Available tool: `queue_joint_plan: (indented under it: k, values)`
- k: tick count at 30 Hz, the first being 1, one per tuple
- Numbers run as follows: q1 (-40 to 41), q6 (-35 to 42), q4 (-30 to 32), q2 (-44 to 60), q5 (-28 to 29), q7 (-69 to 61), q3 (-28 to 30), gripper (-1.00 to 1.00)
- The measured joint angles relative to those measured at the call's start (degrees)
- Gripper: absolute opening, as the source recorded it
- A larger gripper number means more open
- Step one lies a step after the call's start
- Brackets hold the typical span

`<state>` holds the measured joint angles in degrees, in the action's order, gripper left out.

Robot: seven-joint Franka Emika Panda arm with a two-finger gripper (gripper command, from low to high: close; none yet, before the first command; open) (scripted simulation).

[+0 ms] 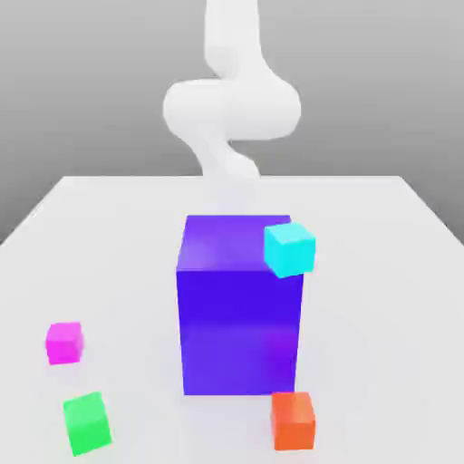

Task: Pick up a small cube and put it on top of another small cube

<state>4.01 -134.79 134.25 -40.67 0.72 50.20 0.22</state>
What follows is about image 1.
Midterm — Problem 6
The small green cube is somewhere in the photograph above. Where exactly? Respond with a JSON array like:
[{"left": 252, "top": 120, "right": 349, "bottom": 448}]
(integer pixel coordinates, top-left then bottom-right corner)
[{"left": 62, "top": 390, "right": 113, "bottom": 458}]

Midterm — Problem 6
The large purple box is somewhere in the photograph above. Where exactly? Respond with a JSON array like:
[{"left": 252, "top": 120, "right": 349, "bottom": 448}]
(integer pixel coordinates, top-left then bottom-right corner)
[{"left": 175, "top": 214, "right": 305, "bottom": 397}]

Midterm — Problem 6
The small magenta cube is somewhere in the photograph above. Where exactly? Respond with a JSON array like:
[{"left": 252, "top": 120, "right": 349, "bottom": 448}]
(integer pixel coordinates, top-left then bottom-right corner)
[{"left": 44, "top": 321, "right": 85, "bottom": 366}]

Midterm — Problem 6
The small cyan cube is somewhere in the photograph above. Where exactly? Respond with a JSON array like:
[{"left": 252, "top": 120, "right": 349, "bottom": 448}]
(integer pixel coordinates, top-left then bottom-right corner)
[{"left": 263, "top": 221, "right": 317, "bottom": 279}]

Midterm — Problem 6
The small orange cube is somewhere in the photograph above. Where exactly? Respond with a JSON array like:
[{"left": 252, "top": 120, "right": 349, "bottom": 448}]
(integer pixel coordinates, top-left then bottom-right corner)
[{"left": 270, "top": 391, "right": 316, "bottom": 452}]

